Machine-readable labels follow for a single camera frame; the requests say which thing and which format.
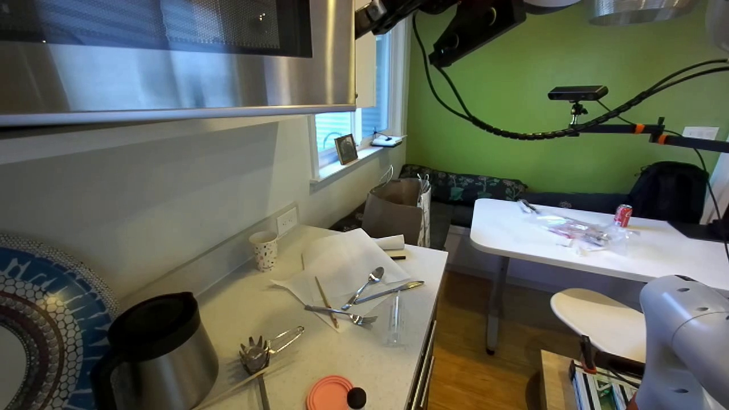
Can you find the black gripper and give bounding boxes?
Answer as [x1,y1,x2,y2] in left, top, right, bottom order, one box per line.
[354,0,461,42]

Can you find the stainless steel microwave door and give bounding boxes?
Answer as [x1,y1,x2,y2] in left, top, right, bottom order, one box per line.
[0,0,357,129]

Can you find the small flat windowsill object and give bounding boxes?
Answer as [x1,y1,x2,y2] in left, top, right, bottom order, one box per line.
[370,132,405,151]

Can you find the brown paper bag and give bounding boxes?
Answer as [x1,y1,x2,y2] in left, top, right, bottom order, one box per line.
[361,175,435,247]

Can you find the small white box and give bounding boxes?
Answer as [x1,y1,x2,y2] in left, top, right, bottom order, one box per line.
[376,233,412,263]

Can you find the white cloth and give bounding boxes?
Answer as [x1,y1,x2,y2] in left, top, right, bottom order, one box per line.
[269,226,417,331]

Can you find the white patterned paper cup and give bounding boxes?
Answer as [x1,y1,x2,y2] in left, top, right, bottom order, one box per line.
[249,230,283,273]

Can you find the metal spoon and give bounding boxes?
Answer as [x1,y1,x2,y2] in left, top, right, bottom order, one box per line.
[349,265,387,305]

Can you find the white dining table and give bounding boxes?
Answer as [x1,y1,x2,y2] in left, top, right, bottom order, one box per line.
[469,197,729,360]

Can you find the metal table knife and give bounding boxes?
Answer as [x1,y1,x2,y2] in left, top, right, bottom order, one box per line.
[349,279,428,307]

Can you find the short wooden chopstick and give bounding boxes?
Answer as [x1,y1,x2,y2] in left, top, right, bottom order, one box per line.
[312,273,342,331]

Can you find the metal fork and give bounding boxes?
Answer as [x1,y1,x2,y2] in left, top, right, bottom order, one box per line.
[304,303,381,328]

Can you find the clear plastic bags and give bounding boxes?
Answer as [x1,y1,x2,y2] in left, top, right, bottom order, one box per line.
[519,199,634,250]

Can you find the clear drinking glass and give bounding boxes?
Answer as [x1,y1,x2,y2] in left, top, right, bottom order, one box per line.
[386,292,407,349]

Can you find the red capped small bottle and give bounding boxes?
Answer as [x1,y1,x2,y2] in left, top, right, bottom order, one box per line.
[613,203,636,230]

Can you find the white kitchen counter cabinet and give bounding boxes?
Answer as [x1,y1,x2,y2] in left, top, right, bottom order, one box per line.
[405,248,452,410]

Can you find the black backpack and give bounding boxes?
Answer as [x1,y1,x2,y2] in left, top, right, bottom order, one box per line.
[629,159,714,227]

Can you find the black round knob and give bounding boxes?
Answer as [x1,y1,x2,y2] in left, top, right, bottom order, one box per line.
[343,386,370,410]

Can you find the white round stool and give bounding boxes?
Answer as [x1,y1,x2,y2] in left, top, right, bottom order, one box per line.
[550,285,649,369]

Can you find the long wooden stick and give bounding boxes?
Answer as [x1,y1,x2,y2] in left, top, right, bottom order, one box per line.
[192,356,299,410]

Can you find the steel thermos jug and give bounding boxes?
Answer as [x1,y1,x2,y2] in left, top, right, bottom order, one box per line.
[92,289,220,410]

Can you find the wooden crate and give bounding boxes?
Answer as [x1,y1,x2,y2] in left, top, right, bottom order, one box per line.
[537,349,580,410]

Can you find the blue patterned plate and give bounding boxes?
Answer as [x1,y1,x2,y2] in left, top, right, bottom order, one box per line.
[0,230,116,410]

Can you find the stack of books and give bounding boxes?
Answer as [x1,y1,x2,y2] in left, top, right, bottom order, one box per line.
[568,360,645,410]

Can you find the white window frame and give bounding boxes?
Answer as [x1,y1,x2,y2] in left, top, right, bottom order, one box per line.
[308,30,415,185]

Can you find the small dark photo frame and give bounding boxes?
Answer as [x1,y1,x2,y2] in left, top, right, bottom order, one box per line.
[335,132,361,166]

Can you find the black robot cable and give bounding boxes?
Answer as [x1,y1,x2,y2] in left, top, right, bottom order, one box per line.
[410,10,729,144]

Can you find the white wall outlet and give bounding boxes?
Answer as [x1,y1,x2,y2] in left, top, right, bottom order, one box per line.
[275,205,300,235]

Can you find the black exterior camera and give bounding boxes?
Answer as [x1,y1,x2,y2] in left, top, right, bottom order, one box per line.
[547,85,610,106]

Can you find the white wall cabinet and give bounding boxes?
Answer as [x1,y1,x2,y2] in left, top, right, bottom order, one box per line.
[0,0,382,169]

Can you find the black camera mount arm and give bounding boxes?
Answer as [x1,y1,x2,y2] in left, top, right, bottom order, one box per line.
[564,100,729,156]

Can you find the metal wire tongs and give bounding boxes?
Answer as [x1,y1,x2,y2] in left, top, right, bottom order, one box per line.
[265,324,308,357]

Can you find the white wall label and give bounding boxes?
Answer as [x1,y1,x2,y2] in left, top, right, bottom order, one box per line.
[682,123,723,144]

